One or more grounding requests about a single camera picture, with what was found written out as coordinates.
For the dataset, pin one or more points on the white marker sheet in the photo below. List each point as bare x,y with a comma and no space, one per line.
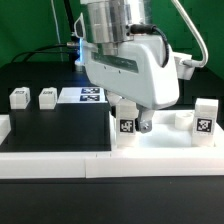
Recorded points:
73,95

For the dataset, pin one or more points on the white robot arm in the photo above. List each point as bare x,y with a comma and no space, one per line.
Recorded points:
107,23

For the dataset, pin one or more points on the white square table top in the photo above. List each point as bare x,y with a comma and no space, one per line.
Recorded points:
171,134

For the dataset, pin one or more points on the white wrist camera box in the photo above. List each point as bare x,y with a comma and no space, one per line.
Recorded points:
184,72

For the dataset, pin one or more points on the white U-shaped obstacle fence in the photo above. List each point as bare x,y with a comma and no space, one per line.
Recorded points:
42,165

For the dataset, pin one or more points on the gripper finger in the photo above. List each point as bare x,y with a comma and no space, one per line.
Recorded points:
113,98
144,119

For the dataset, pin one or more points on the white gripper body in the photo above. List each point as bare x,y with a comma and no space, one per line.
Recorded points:
136,73

